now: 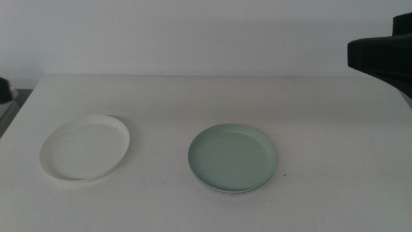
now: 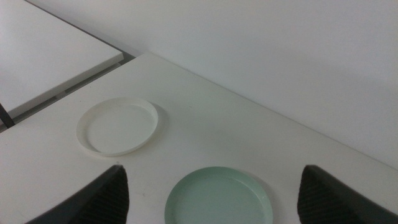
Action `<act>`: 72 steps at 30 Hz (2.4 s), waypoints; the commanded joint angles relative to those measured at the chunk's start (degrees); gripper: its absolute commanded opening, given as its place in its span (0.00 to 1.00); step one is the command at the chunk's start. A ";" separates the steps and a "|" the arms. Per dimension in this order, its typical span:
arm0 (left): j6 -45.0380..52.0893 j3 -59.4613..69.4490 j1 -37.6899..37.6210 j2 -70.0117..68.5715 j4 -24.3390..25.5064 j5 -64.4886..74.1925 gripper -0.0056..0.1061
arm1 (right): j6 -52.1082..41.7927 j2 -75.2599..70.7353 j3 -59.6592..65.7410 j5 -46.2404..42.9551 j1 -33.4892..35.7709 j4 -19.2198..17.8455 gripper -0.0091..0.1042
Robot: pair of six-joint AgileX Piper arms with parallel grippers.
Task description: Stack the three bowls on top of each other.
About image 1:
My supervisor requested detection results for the green shallow plastic bowl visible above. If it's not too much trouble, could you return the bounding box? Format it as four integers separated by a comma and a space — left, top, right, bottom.
187, 123, 277, 193

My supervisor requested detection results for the white shallow plastic bowl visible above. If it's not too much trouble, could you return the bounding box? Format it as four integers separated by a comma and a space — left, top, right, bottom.
39, 114, 131, 187

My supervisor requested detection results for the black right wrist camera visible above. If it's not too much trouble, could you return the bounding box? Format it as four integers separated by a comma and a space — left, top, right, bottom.
391, 12, 412, 37

